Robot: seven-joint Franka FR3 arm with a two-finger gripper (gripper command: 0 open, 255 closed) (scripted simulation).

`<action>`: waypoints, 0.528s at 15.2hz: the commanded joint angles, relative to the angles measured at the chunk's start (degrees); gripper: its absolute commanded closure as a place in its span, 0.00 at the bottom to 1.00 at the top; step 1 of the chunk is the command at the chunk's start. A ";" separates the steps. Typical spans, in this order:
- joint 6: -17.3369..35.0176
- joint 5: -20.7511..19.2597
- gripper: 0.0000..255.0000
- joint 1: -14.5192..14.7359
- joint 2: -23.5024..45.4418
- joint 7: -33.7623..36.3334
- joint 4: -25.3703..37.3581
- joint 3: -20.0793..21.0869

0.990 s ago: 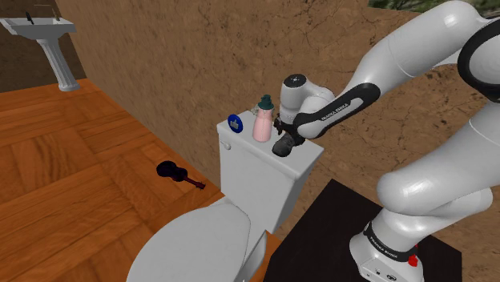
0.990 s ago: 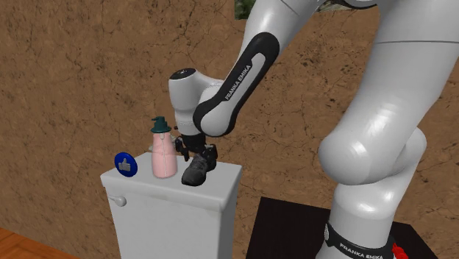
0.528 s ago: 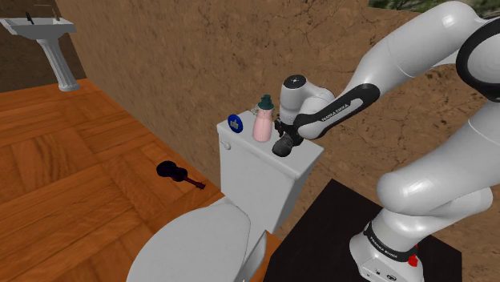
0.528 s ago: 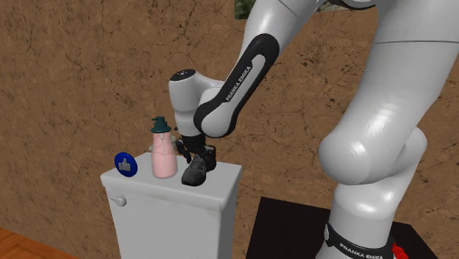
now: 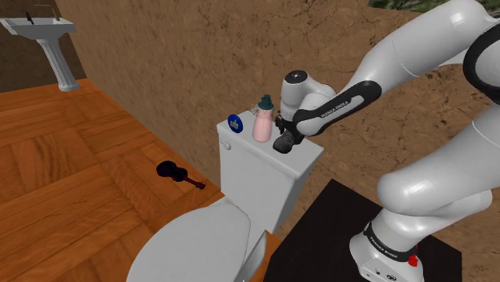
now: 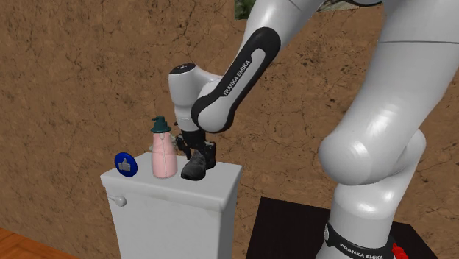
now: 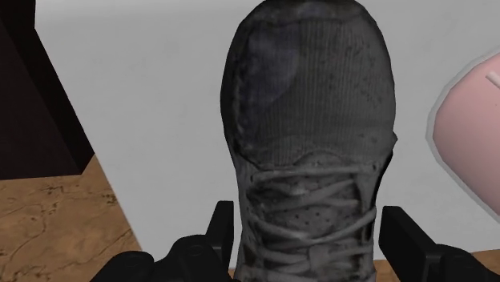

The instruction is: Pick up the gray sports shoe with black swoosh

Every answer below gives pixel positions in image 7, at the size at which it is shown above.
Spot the dark grey laced sneaker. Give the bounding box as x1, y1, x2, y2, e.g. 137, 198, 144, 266
220, 0, 398, 282

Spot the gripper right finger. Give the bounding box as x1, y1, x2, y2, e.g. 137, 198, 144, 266
377, 205, 500, 282

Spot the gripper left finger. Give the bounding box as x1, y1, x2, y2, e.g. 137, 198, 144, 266
90, 200, 236, 282

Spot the pink round object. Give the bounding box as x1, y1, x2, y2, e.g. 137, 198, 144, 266
425, 46, 500, 216

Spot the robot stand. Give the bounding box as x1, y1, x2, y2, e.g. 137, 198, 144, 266
0, 0, 95, 181

